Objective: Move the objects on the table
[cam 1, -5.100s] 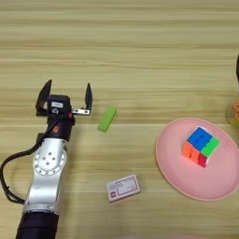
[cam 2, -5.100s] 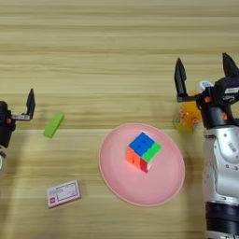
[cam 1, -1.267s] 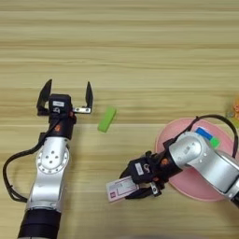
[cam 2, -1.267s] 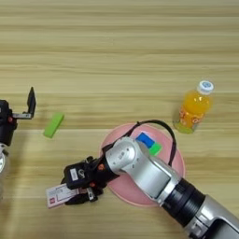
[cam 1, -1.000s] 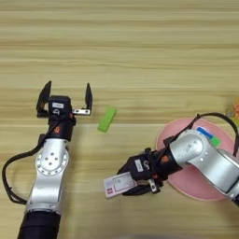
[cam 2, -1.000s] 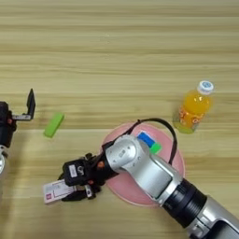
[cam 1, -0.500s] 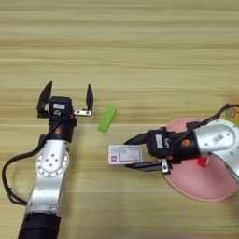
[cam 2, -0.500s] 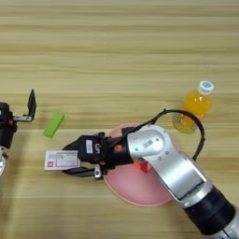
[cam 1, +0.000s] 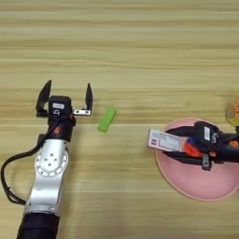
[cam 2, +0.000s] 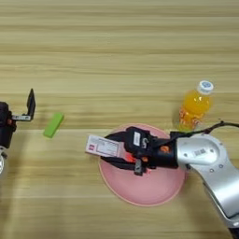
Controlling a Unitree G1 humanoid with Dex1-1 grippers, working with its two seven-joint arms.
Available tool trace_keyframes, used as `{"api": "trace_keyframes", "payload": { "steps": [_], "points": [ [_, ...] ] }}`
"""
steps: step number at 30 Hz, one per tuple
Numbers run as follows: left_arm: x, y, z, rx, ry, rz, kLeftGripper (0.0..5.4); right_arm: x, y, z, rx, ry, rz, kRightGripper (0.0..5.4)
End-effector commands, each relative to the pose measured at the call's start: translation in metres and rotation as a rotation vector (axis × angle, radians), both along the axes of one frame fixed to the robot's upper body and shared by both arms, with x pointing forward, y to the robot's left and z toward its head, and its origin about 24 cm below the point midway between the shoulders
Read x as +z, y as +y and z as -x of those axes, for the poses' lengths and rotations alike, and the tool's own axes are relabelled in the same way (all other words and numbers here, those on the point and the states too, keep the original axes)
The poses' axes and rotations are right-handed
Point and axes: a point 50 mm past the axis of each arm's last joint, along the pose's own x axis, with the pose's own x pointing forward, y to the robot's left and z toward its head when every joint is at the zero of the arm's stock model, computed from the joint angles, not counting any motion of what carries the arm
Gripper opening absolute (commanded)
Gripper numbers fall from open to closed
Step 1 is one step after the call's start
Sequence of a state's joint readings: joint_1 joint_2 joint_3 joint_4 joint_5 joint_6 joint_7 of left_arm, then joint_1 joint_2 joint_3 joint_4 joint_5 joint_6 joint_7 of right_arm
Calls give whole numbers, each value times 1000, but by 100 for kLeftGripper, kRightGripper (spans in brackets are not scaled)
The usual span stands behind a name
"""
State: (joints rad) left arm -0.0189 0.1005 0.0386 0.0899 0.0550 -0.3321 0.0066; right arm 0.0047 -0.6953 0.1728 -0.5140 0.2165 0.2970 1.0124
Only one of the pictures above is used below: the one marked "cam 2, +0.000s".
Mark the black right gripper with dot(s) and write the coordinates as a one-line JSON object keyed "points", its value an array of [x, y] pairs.
{"points": [[161, 155]]}

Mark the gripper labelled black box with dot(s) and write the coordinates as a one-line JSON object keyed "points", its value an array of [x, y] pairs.
{"points": [[3, 111], [137, 140]]}

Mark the orange juice bottle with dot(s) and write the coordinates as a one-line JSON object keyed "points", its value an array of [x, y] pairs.
{"points": [[194, 107]]}

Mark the right gripper labelled black box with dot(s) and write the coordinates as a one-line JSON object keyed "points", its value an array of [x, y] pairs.
{"points": [[137, 140]]}

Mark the pink round plate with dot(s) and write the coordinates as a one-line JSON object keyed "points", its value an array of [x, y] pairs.
{"points": [[146, 189]]}

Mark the green rectangular block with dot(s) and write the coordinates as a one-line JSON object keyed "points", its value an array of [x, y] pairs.
{"points": [[53, 125]]}

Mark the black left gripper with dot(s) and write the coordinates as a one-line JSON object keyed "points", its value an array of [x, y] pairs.
{"points": [[7, 132]]}

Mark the left gripper labelled black box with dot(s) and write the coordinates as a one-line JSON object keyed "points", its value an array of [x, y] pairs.
{"points": [[3, 111]]}

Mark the white and pink card box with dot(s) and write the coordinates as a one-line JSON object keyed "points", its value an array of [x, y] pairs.
{"points": [[102, 146]]}

